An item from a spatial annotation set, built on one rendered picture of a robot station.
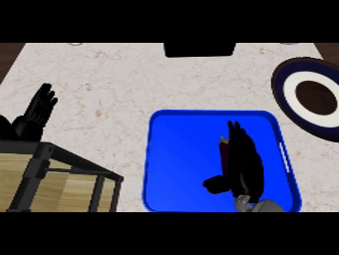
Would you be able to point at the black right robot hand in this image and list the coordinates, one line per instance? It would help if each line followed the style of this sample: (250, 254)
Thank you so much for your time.
(246, 166)

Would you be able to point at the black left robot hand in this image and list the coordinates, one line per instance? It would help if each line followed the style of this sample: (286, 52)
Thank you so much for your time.
(30, 123)

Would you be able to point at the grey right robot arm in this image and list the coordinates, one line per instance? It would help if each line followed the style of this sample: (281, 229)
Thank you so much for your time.
(260, 205)

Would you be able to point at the blue tray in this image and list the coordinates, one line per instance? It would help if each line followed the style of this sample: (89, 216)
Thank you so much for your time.
(182, 159)

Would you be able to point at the black box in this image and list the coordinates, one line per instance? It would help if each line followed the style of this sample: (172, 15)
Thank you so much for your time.
(198, 50)

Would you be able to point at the wooden crate with black frame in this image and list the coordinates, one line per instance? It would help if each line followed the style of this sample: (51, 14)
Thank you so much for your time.
(25, 179)

